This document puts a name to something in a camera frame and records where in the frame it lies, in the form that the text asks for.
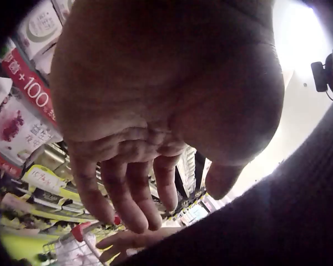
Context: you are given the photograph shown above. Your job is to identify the person's left hand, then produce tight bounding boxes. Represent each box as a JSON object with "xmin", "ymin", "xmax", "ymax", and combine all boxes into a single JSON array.
[{"xmin": 51, "ymin": 0, "xmax": 285, "ymax": 235}]

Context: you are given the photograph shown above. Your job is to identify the person's right hand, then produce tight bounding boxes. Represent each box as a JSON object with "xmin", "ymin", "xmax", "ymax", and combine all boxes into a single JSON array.
[{"xmin": 96, "ymin": 227, "xmax": 185, "ymax": 264}]

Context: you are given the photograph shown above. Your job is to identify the person's left middle finger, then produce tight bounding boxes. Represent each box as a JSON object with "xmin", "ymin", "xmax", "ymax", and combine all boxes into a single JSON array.
[{"xmin": 126, "ymin": 161, "xmax": 163, "ymax": 231}]

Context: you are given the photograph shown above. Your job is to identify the person's right fingers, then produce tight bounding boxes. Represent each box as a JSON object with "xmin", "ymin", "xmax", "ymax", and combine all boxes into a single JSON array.
[{"xmin": 96, "ymin": 236, "xmax": 129, "ymax": 264}]

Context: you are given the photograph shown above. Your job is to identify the person's left index finger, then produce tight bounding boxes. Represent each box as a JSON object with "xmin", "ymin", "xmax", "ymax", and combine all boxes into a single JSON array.
[{"xmin": 153, "ymin": 155, "xmax": 181, "ymax": 213}]

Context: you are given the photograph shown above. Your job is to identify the person's left ring finger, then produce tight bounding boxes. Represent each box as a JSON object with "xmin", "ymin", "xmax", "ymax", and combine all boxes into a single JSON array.
[{"xmin": 100, "ymin": 159, "xmax": 149, "ymax": 235}]

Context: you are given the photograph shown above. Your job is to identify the person's left little finger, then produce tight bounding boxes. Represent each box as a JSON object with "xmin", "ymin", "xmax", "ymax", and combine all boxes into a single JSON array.
[{"xmin": 67, "ymin": 141, "xmax": 116, "ymax": 225}]

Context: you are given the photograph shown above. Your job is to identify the person's left thumb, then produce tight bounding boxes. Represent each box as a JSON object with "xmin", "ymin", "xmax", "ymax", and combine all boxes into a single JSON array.
[{"xmin": 205, "ymin": 159, "xmax": 246, "ymax": 200}]

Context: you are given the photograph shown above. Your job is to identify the white plastic bag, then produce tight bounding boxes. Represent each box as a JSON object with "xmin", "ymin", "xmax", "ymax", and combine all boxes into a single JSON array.
[{"xmin": 55, "ymin": 234, "xmax": 102, "ymax": 266}]

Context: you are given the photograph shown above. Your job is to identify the wire shopping cart red handle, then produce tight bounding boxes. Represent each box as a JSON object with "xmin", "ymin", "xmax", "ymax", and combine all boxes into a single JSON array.
[{"xmin": 40, "ymin": 216, "xmax": 122, "ymax": 266}]

